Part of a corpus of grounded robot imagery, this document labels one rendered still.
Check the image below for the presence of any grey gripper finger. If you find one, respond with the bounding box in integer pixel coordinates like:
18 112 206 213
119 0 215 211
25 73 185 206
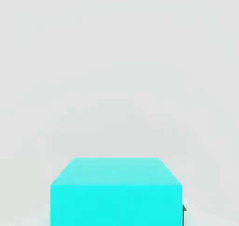
182 204 201 226

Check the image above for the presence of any small cyan cube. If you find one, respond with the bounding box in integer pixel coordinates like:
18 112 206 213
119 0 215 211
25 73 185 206
49 157 183 226

